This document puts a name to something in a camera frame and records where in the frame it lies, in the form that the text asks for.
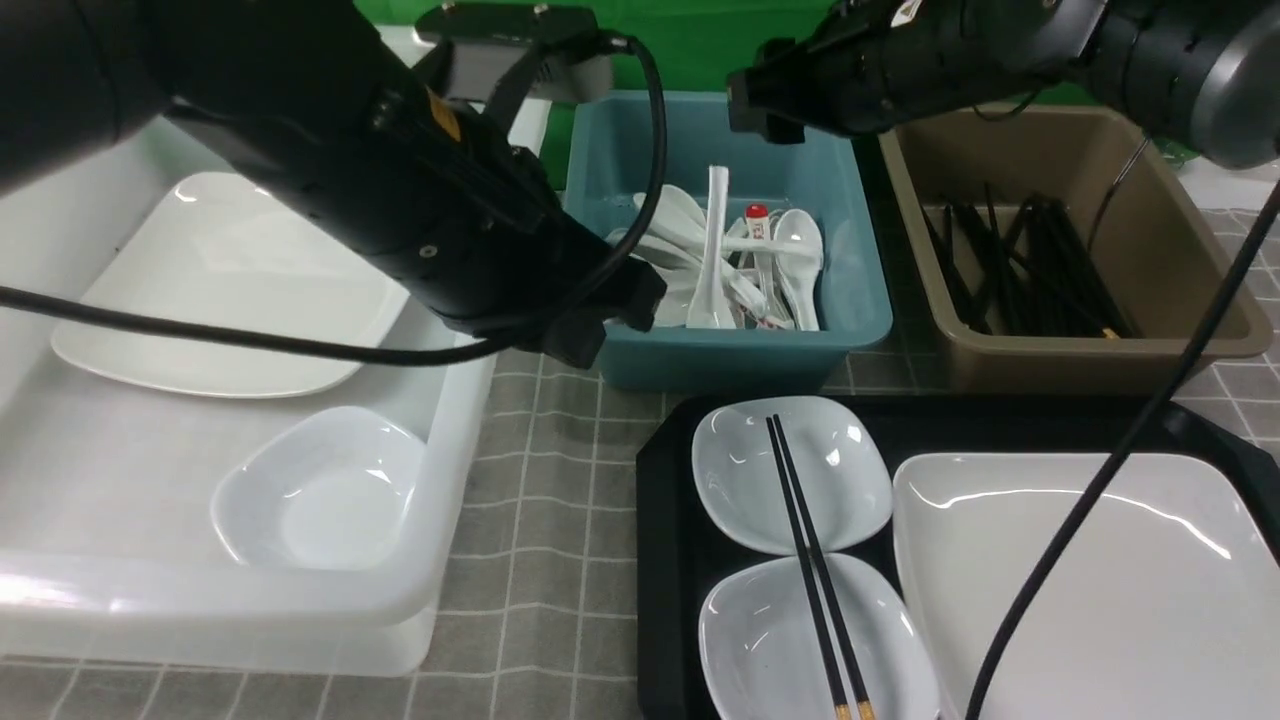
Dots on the red capped white tube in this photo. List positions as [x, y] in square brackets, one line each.
[758, 222]

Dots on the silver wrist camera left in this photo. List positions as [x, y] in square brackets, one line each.
[550, 52]

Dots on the black chopstick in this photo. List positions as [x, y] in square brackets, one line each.
[854, 683]
[841, 708]

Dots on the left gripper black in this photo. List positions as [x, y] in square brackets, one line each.
[471, 228]

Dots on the black serving tray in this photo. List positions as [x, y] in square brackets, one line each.
[681, 554]

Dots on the white soup spoon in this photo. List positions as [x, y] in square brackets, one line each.
[710, 306]

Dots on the white square plate in bin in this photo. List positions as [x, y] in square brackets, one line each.
[218, 250]

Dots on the grey checked tablecloth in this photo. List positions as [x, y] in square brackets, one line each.
[539, 591]

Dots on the pile of white spoons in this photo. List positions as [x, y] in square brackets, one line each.
[772, 285]

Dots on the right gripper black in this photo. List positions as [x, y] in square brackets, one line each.
[872, 65]

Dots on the green backdrop cloth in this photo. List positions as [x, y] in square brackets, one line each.
[736, 29]

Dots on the large translucent white bin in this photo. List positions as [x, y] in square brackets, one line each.
[108, 548]

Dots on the bundle of black chopsticks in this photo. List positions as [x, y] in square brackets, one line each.
[1022, 272]

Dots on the teal plastic bin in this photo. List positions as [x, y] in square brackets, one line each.
[610, 158]

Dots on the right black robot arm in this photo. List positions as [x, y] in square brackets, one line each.
[1202, 73]

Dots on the large white square plate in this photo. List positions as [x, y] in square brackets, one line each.
[1164, 606]

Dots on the white bowl in bin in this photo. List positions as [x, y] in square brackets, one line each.
[330, 493]

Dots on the white bowl tray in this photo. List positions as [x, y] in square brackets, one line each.
[760, 653]
[846, 485]

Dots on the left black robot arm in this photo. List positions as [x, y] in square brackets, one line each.
[272, 87]

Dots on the brown plastic bin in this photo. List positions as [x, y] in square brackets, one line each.
[1155, 252]

